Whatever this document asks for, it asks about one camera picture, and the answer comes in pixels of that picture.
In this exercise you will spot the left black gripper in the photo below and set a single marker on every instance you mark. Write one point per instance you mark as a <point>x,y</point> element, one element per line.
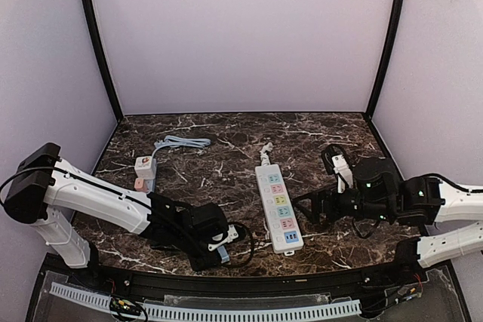
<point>204,258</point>

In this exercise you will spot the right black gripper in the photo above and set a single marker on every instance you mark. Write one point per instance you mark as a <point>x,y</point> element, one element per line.
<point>328,203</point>

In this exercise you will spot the blue plug adapter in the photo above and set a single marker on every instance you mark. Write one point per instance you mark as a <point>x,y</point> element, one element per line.
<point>224,256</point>

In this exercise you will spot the white colourful power strip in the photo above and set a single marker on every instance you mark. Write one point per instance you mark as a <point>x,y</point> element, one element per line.
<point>281,221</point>

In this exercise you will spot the blue-grey power strip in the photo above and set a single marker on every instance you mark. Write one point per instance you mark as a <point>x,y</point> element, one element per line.
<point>151,182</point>

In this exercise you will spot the pink plug adapter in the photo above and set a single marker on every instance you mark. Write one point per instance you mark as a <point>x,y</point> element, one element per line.
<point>140,185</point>

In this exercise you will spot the white cube socket adapter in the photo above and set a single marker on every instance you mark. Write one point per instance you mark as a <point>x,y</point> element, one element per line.
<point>145,167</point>

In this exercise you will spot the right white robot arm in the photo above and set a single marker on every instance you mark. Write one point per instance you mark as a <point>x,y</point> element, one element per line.
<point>428,199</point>

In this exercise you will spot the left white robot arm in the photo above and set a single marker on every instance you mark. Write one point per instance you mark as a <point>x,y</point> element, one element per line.
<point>45,183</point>

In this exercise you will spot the small green circuit board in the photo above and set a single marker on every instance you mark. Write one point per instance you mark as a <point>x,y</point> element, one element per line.
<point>124,306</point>

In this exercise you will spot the white slotted cable duct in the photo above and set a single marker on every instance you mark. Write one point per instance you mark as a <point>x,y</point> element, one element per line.
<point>181,310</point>

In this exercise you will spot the black front frame rail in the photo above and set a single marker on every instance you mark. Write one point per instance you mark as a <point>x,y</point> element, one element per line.
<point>366,283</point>

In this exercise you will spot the right black frame post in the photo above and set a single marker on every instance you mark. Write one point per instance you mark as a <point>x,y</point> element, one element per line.
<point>385,58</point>

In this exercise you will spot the black frame post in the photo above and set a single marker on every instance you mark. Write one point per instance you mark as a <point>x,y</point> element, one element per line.
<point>100,56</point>
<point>385,58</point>

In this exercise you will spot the left black frame post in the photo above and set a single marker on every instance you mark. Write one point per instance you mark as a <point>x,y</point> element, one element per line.
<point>100,56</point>

